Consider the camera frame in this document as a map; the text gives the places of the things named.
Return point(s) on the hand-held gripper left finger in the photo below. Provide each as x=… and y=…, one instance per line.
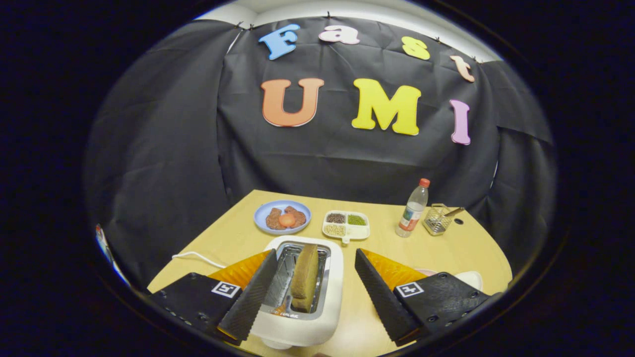
x=250, y=297

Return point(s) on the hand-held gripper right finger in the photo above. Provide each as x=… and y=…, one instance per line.
x=379, y=297

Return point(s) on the plain brown toast slice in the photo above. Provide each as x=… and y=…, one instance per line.
x=304, y=277

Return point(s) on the pink round plate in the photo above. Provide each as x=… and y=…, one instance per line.
x=426, y=272

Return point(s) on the white toaster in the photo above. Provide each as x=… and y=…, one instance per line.
x=307, y=329

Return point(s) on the white divided snack tray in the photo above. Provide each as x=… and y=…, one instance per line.
x=358, y=232

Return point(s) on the blue round plate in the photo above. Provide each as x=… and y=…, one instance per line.
x=260, y=220

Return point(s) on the pile of beige grains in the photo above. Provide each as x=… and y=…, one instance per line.
x=335, y=230

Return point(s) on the pile of green beans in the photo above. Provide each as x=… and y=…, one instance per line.
x=356, y=219

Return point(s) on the brown meat piece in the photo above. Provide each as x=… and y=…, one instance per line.
x=299, y=215
x=273, y=219

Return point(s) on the orange round food ball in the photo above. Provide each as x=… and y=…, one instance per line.
x=287, y=220

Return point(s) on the clear water bottle red cap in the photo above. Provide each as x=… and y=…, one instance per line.
x=411, y=213

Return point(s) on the pile of dark beans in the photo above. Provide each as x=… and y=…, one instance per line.
x=336, y=218

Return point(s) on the white square plate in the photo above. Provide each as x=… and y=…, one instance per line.
x=471, y=278

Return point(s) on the wooden utensils in holder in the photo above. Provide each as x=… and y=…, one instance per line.
x=454, y=211

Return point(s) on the black backdrop cloth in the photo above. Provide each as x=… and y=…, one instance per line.
x=322, y=158

